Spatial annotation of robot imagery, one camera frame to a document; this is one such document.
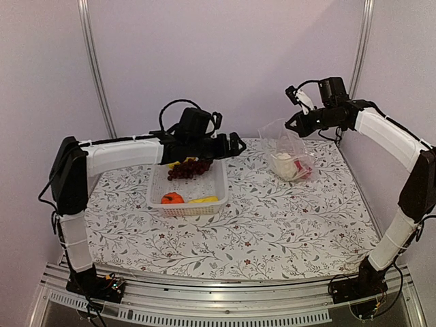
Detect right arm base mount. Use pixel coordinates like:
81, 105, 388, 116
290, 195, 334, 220
327, 266, 404, 322

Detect white perforated plastic basket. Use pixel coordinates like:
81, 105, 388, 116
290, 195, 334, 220
146, 160, 229, 217

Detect right aluminium frame post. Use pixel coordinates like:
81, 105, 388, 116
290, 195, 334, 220
349, 0, 375, 99

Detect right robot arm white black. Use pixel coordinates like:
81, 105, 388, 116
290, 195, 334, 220
285, 98, 435, 297

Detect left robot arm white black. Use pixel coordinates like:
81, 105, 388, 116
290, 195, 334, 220
37, 107, 247, 296

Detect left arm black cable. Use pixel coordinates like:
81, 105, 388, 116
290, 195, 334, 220
158, 99, 202, 134

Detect clear zip top bag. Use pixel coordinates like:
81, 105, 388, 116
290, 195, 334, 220
258, 119, 315, 182

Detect red toy pepper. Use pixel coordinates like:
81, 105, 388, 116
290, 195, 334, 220
294, 159, 313, 179

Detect white toy cauliflower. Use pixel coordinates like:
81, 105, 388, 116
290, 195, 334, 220
270, 153, 298, 181

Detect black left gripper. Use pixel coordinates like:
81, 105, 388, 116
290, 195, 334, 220
189, 131, 247, 163

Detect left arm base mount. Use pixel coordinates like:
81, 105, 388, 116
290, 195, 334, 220
66, 266, 125, 304

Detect yellow toy corn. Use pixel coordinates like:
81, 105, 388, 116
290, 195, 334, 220
188, 196, 219, 204

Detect dark red toy grapes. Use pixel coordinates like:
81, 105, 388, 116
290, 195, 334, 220
167, 159, 213, 181

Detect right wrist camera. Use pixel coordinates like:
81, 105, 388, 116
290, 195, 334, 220
285, 86, 315, 115

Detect left aluminium frame post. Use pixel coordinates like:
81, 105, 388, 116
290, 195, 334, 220
77, 0, 117, 138

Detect aluminium frame post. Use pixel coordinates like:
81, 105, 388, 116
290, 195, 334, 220
349, 0, 375, 99
77, 0, 117, 138

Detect floral patterned table mat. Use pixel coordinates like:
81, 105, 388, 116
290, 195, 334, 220
85, 139, 379, 279

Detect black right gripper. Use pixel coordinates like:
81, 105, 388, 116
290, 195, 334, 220
286, 105, 343, 137

